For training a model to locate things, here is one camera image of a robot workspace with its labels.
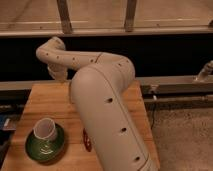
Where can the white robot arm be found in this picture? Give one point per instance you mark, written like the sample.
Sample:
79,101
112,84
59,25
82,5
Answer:
96,90

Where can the metal window frame post right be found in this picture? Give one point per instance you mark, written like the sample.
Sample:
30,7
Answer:
130,15

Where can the white paper cup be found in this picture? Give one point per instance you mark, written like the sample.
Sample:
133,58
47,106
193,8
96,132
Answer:
45,129

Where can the dark red oval object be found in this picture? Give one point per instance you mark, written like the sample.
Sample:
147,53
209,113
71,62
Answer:
86,141

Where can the grey pipe fitting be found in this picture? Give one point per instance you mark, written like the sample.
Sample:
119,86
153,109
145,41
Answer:
205,72

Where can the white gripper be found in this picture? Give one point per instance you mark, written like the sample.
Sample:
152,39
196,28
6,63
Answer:
58,74

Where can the metal window frame post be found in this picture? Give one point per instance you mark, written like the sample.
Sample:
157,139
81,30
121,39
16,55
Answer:
130,15
64,16

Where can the green plate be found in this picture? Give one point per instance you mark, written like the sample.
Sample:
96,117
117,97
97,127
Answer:
44,150

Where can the metal window frame post left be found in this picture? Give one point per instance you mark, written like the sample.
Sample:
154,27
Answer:
64,16

